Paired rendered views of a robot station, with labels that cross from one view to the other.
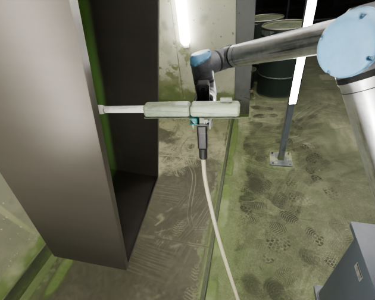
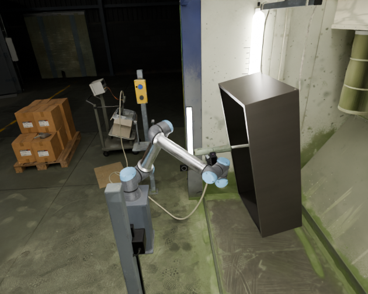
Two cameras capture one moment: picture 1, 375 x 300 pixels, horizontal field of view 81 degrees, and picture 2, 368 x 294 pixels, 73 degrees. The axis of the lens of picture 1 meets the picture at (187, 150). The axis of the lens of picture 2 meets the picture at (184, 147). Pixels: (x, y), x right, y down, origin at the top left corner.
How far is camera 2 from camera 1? 2.49 m
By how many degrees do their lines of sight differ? 112
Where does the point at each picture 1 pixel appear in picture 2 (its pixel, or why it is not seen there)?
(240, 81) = not seen: outside the picture
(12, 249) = (317, 203)
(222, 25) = not seen: outside the picture
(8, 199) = (346, 202)
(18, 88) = (242, 115)
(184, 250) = (230, 248)
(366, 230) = (141, 202)
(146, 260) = (250, 238)
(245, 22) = not seen: outside the picture
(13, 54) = (238, 108)
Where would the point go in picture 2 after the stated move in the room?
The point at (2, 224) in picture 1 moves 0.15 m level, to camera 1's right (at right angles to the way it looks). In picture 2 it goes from (332, 199) to (320, 203)
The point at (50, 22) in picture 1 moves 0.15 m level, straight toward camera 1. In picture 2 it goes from (226, 104) to (212, 101)
